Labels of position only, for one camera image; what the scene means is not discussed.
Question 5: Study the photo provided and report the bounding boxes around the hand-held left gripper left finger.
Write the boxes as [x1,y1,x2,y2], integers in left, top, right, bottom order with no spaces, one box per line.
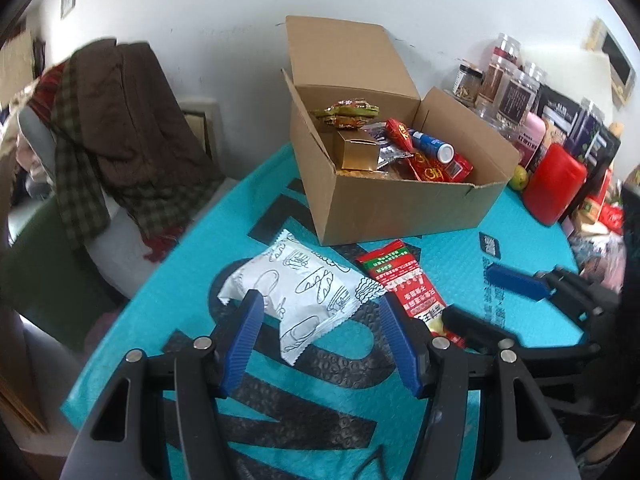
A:
[60,289,265,480]

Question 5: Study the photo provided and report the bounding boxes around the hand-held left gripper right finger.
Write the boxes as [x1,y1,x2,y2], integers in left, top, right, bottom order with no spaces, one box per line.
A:
[379,291,581,480]

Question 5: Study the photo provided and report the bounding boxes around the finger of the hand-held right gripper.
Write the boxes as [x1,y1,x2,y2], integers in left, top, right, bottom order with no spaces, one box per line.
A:
[442,305,601,366]
[485,264,621,331]

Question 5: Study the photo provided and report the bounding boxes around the long red snack packet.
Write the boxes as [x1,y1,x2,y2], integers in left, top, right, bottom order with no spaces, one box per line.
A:
[356,239,468,348]

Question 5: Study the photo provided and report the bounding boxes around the white bread-print snack packet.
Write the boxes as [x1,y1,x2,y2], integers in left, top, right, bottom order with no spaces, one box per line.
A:
[217,230,386,366]

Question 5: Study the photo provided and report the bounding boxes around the brown cardboard box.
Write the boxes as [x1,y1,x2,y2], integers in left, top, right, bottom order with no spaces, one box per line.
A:
[282,15,521,247]

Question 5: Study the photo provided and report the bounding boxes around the red gold snack packet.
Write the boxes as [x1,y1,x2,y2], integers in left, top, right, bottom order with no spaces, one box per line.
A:
[410,152,475,183]

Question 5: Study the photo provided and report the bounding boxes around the blue white tube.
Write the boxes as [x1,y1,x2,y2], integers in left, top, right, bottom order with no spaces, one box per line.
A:
[407,129,455,163]

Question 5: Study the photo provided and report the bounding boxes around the clear yellow cookie packet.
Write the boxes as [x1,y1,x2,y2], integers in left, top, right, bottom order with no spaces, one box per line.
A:
[336,167,416,181]

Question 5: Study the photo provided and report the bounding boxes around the silver foil snack packet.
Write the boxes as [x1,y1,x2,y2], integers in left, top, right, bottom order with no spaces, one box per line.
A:
[375,142,411,171]

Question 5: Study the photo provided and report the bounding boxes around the small red candy packet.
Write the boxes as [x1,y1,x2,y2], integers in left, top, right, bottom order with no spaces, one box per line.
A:
[385,117,416,153]

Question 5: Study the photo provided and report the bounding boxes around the gold box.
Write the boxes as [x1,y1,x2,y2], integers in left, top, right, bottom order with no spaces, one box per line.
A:
[334,130,383,171]

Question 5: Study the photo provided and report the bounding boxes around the brown red snack packet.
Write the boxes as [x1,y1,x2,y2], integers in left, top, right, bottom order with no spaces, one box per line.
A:
[312,100,381,128]

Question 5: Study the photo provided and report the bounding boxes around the person's right forearm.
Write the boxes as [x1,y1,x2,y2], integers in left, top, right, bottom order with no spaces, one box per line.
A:
[575,417,640,480]

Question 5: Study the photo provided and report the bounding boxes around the teal bubble mat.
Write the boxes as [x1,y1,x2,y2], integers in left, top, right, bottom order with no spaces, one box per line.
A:
[60,142,596,480]

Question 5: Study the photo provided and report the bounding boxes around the yellow box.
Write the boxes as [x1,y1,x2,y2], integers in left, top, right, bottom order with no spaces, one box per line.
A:
[570,195,608,231]

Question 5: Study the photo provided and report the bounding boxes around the red thermos bottle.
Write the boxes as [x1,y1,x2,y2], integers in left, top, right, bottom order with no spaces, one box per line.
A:
[522,142,588,226]

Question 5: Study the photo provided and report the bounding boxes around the red crinkled packet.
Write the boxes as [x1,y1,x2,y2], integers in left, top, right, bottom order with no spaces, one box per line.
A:
[597,202,626,236]

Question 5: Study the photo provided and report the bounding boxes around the pink bottle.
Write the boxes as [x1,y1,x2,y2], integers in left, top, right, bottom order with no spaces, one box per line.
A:
[515,111,546,168]

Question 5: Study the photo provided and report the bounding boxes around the wide clear plastic jar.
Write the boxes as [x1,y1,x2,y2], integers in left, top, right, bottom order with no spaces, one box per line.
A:
[475,100,516,136]

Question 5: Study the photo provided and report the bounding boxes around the purple label jar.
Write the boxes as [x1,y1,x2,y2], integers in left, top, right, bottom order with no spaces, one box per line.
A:
[565,100,606,161]

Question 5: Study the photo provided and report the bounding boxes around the tall clear jar dark label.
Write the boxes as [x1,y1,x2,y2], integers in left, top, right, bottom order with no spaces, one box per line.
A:
[497,70,541,128]

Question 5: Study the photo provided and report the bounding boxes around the clear jar brown contents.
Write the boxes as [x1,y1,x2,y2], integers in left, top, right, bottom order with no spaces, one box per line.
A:
[475,55,511,106]

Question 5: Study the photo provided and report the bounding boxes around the short jar black lid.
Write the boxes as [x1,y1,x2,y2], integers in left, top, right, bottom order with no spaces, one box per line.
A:
[452,64,483,106]

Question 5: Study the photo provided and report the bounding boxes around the clear jar black label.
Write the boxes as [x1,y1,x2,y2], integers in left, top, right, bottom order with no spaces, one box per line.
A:
[520,62,548,91]

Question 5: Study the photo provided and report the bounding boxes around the dark green armchair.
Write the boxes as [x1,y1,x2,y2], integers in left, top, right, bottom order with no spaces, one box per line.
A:
[0,195,131,356]

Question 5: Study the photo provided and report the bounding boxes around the white foam board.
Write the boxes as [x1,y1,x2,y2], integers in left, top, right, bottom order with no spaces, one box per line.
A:
[520,47,613,101]

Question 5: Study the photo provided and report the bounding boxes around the clear jar red contents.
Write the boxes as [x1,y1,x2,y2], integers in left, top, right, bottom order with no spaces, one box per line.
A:
[492,32,521,68]

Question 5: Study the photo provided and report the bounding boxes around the green plaid cloth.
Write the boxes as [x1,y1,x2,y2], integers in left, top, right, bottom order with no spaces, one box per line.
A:
[50,65,196,261]

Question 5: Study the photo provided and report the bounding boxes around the red striped cloth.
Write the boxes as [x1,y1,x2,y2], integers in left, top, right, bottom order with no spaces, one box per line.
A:
[27,62,68,116]

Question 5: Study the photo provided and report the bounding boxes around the cream quilted cushion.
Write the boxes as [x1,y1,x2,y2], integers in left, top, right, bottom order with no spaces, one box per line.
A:
[0,30,33,106]

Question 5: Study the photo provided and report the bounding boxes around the cream wall panel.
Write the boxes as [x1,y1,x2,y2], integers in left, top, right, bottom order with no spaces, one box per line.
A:
[582,17,638,108]

